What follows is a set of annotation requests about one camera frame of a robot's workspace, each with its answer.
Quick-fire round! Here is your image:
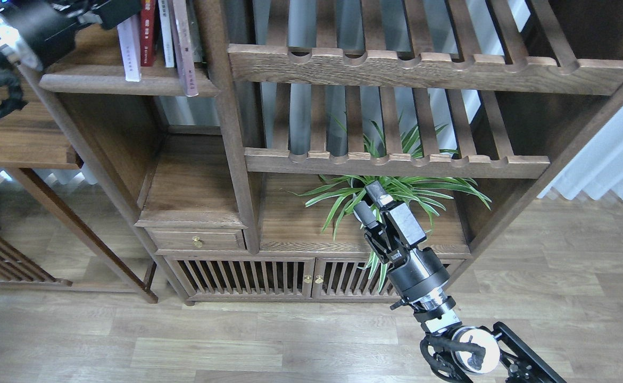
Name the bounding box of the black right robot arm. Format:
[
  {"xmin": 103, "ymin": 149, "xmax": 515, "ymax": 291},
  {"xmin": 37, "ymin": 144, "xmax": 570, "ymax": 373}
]
[{"xmin": 355, "ymin": 181, "xmax": 563, "ymax": 382}]

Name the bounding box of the white pleated curtain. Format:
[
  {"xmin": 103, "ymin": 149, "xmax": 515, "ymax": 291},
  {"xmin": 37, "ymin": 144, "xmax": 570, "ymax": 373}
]
[{"xmin": 538, "ymin": 106, "xmax": 623, "ymax": 200}]

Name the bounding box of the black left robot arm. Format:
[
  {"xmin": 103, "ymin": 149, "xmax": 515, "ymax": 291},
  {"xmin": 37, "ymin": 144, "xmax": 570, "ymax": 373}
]
[{"xmin": 0, "ymin": 1, "xmax": 143, "ymax": 119}]

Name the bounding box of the dark wooden bookshelf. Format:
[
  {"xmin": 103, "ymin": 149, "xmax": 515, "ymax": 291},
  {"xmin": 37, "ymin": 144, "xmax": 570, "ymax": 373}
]
[{"xmin": 0, "ymin": 0, "xmax": 623, "ymax": 306}]

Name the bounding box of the green spider plant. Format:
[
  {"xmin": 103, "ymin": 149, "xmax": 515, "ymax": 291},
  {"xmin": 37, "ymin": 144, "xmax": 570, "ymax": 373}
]
[{"xmin": 290, "ymin": 124, "xmax": 491, "ymax": 289}]

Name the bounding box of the white purple paperback book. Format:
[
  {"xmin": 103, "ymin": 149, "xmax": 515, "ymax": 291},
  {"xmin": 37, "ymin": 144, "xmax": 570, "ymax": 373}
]
[{"xmin": 117, "ymin": 14, "xmax": 141, "ymax": 82}]

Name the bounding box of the dark wooden slatted furniture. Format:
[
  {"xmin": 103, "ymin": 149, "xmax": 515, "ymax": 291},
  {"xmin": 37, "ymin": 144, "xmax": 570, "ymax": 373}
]
[{"xmin": 0, "ymin": 228, "xmax": 72, "ymax": 288}]

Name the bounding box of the grey upright book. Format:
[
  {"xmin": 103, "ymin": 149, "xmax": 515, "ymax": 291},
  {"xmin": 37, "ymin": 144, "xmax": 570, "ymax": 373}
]
[{"xmin": 186, "ymin": 1, "xmax": 204, "ymax": 63}]

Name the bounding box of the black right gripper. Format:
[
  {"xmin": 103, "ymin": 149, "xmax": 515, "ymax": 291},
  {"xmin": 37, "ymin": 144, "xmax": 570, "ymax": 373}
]
[{"xmin": 353, "ymin": 181, "xmax": 450, "ymax": 310}]

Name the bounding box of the brass drawer knob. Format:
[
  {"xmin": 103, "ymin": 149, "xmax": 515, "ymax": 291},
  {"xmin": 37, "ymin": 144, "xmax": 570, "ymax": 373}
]
[{"xmin": 192, "ymin": 237, "xmax": 204, "ymax": 249}]

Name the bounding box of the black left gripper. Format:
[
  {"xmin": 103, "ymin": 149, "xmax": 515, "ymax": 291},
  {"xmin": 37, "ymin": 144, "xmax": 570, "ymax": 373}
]
[{"xmin": 0, "ymin": 1, "xmax": 143, "ymax": 70}]

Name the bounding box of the thin upright pink book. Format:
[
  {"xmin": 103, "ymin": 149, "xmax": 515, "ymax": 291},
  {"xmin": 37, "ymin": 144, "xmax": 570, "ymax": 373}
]
[{"xmin": 169, "ymin": 1, "xmax": 199, "ymax": 97}]

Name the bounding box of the red paperback book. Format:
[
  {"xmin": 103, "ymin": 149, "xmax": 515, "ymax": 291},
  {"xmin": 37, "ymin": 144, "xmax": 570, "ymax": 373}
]
[{"xmin": 139, "ymin": 0, "xmax": 157, "ymax": 67}]

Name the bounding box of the yellow green paperback book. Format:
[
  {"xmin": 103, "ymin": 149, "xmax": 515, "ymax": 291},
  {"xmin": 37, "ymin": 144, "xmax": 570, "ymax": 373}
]
[{"xmin": 157, "ymin": 0, "xmax": 176, "ymax": 68}]

